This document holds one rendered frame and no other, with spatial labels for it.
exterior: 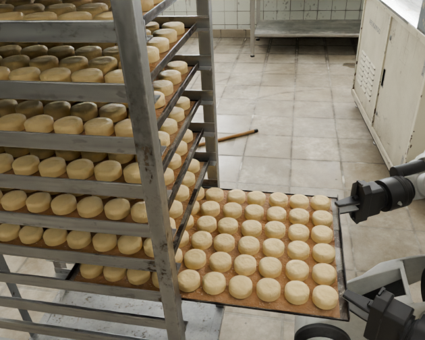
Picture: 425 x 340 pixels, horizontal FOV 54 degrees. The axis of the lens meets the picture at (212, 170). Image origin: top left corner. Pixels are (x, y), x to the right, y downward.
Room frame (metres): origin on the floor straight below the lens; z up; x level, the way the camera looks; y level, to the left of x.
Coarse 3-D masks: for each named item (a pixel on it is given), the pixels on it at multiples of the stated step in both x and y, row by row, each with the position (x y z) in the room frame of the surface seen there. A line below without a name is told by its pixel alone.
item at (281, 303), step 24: (192, 216) 0.85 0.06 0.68; (216, 216) 0.85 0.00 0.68; (240, 216) 0.84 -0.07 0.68; (264, 216) 0.84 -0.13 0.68; (288, 216) 0.83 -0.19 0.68; (264, 240) 0.75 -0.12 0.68; (288, 240) 0.74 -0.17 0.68; (312, 240) 0.74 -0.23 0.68; (312, 264) 0.66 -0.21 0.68; (144, 288) 0.62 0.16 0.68; (312, 288) 0.59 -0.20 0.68; (336, 288) 0.59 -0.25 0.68; (312, 312) 0.53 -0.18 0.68; (336, 312) 0.53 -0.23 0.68
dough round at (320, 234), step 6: (312, 228) 0.76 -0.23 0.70; (318, 228) 0.76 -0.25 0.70; (324, 228) 0.75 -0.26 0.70; (312, 234) 0.74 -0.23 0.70; (318, 234) 0.73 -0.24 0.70; (324, 234) 0.73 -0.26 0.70; (330, 234) 0.73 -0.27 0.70; (318, 240) 0.72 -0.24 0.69; (324, 240) 0.72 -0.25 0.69; (330, 240) 0.72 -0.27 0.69
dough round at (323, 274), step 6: (318, 264) 0.64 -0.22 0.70; (324, 264) 0.64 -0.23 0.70; (312, 270) 0.63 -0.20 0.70; (318, 270) 0.62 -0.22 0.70; (324, 270) 0.62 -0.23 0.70; (330, 270) 0.62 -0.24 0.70; (312, 276) 0.62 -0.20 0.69; (318, 276) 0.61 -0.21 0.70; (324, 276) 0.61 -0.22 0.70; (330, 276) 0.60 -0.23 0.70; (318, 282) 0.60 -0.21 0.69; (324, 282) 0.60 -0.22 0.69; (330, 282) 0.60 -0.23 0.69
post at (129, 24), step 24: (120, 0) 0.55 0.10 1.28; (120, 24) 0.55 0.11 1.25; (120, 48) 0.55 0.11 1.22; (144, 48) 0.56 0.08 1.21; (144, 72) 0.55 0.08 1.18; (144, 96) 0.54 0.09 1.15; (144, 120) 0.54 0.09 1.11; (144, 144) 0.55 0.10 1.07; (144, 168) 0.55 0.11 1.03; (144, 192) 0.55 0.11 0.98; (168, 216) 0.56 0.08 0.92; (168, 240) 0.55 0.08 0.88; (168, 264) 0.54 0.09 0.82; (168, 288) 0.55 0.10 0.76; (168, 312) 0.55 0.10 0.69; (168, 336) 0.55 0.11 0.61
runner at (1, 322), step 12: (0, 324) 0.68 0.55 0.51; (12, 324) 0.67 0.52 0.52; (24, 324) 0.66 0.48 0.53; (36, 324) 0.68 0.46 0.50; (48, 324) 0.68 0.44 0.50; (60, 336) 0.64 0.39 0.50; (72, 336) 0.64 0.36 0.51; (84, 336) 0.63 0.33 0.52; (96, 336) 0.62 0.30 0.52; (108, 336) 0.62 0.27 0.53; (120, 336) 0.63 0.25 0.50
